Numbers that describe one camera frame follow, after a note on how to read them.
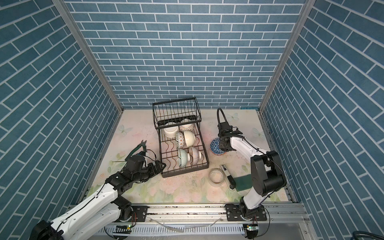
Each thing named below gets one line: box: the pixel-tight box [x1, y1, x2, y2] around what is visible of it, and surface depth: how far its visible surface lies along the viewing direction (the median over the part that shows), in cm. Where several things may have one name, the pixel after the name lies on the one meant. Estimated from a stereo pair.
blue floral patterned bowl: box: [210, 137, 226, 156], surface depth 98 cm
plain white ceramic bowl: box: [163, 122, 179, 138], surface depth 101 cm
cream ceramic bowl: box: [183, 130, 196, 148], surface depth 93 cm
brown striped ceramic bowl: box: [189, 146, 199, 166], surface depth 86 cm
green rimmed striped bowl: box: [175, 132, 185, 149], surface depth 93 cm
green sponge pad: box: [233, 174, 253, 192], surface depth 86 cm
